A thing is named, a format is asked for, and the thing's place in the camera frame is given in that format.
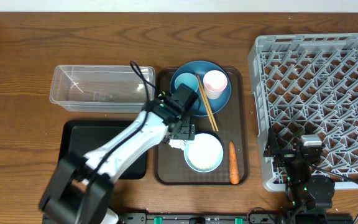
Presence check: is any white paper napkin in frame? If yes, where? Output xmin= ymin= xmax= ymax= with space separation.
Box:
xmin=167 ymin=139 xmax=188 ymax=151

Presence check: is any light blue bowl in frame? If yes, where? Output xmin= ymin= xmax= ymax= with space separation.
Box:
xmin=183 ymin=133 xmax=224 ymax=173

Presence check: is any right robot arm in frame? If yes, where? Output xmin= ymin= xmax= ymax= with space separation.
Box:
xmin=264 ymin=128 xmax=334 ymax=212

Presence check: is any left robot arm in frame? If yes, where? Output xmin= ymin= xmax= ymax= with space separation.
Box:
xmin=39 ymin=93 xmax=198 ymax=223

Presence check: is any grey dishwasher rack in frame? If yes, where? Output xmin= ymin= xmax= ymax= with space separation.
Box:
xmin=248 ymin=33 xmax=358 ymax=192

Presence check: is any light blue cup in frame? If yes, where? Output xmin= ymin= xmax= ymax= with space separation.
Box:
xmin=174 ymin=73 xmax=199 ymax=92

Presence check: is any wooden chopstick right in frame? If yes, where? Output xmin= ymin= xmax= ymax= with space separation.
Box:
xmin=197 ymin=74 xmax=219 ymax=133

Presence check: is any wooden chopstick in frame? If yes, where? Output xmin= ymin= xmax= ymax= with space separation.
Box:
xmin=197 ymin=74 xmax=219 ymax=133
xmin=196 ymin=75 xmax=217 ymax=133

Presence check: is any wooden chopstick left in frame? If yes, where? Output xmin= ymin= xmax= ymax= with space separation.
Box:
xmin=196 ymin=75 xmax=217 ymax=133

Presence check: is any orange carrot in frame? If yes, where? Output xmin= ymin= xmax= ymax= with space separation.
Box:
xmin=229 ymin=141 xmax=239 ymax=185

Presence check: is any pink cup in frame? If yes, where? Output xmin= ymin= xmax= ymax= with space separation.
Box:
xmin=203 ymin=70 xmax=228 ymax=100

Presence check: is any dark blue plate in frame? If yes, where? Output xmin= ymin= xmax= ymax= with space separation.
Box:
xmin=170 ymin=60 xmax=231 ymax=114

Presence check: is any brown serving tray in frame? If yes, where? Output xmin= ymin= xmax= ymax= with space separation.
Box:
xmin=154 ymin=67 xmax=249 ymax=185

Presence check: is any black plastic tray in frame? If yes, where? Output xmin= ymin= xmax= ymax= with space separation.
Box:
xmin=56 ymin=119 xmax=150 ymax=180

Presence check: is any clear plastic bin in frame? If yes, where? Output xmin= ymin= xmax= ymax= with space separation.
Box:
xmin=49 ymin=65 xmax=155 ymax=113

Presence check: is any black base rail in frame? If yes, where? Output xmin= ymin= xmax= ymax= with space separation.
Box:
xmin=118 ymin=212 xmax=353 ymax=224

